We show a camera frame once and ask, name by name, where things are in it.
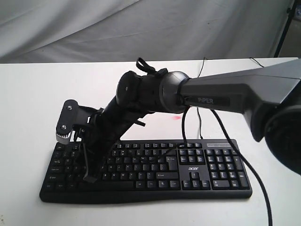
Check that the black tripod stand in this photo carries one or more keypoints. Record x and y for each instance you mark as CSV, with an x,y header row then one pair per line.
x,y
290,11

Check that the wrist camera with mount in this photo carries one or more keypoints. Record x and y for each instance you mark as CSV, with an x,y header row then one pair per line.
x,y
73,117

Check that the grey backdrop cloth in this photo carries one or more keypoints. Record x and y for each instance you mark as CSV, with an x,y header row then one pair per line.
x,y
60,31

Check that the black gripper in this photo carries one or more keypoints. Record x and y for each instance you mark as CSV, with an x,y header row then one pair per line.
x,y
107,128

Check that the black acer keyboard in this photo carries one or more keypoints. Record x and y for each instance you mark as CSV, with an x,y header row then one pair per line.
x,y
147,171

